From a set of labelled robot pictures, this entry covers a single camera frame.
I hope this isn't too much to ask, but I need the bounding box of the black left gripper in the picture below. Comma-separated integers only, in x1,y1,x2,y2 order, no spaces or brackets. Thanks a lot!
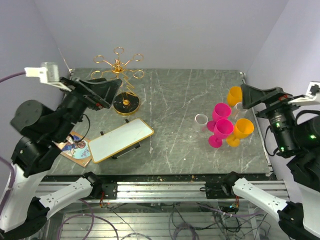
51,75,123,141

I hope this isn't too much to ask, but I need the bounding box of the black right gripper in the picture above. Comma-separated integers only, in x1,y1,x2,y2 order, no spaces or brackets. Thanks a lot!
240,82,307,153

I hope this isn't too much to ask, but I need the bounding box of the clear wine glass front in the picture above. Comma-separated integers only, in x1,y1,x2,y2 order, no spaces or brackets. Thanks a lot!
230,102,248,121

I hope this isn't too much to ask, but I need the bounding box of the clear wine glass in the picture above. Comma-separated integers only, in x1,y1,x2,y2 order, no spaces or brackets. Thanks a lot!
187,113,209,142
230,102,248,121

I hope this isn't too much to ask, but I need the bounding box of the yellow wine glass front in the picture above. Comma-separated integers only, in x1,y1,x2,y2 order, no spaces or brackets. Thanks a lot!
226,86,243,107

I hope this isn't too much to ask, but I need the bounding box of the yellow wine glass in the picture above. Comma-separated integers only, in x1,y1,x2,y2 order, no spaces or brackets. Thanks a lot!
226,118,255,147
226,86,243,107

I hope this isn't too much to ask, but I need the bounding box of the magenta wine glass front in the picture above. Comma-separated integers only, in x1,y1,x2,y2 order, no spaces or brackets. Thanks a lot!
206,102,232,132

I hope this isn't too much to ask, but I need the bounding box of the magenta wine glass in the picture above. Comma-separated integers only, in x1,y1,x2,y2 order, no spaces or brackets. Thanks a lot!
206,102,232,132
208,118,234,148

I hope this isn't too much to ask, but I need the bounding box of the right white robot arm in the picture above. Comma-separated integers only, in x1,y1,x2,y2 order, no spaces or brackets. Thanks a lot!
220,81,320,240

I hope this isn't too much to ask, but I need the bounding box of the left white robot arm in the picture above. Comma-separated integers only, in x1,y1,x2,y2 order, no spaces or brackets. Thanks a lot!
0,77,122,240

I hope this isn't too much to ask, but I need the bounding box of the white gold-framed tray stand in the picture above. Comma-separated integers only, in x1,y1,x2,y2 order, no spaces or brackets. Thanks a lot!
88,118,155,164

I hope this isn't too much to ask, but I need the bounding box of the illustrated picture book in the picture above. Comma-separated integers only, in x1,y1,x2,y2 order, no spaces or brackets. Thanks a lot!
55,131,92,168

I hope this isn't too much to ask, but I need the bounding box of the gold wire glass rack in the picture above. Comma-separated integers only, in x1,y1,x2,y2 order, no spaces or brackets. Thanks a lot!
90,46,145,116

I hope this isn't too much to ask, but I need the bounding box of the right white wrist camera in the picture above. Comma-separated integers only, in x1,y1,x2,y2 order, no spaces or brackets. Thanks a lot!
288,81,320,107

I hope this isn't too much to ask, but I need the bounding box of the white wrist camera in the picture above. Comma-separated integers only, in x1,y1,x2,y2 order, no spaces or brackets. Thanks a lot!
288,81,320,107
24,62,72,92

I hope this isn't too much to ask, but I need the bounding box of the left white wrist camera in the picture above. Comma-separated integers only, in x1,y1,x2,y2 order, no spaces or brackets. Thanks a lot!
24,62,72,92

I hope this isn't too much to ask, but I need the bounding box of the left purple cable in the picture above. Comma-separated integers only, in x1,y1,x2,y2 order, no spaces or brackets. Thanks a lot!
0,70,120,240

